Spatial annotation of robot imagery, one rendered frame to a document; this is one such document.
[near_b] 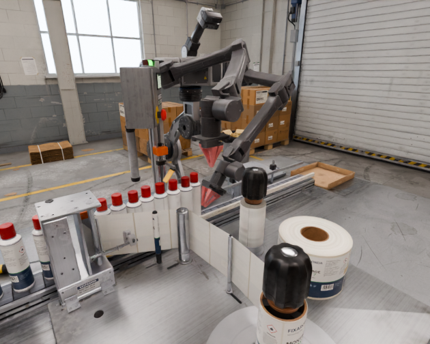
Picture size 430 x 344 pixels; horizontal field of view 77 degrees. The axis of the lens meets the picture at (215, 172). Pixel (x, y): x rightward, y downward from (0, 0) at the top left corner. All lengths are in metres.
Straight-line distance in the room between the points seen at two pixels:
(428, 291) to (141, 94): 1.08
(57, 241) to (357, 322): 0.76
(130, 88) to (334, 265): 0.77
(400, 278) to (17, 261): 1.16
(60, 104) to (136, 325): 5.76
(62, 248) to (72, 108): 5.60
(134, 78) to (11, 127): 5.46
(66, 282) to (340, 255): 0.71
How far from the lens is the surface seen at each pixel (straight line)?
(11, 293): 1.00
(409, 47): 5.16
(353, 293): 0.91
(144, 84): 0.90
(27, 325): 0.96
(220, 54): 1.25
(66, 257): 0.80
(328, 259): 0.78
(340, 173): 1.92
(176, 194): 1.00
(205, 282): 0.86
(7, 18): 6.27
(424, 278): 1.17
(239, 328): 0.74
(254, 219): 0.87
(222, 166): 1.11
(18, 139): 6.33
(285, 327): 0.55
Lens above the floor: 1.47
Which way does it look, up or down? 21 degrees down
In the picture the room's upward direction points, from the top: straight up
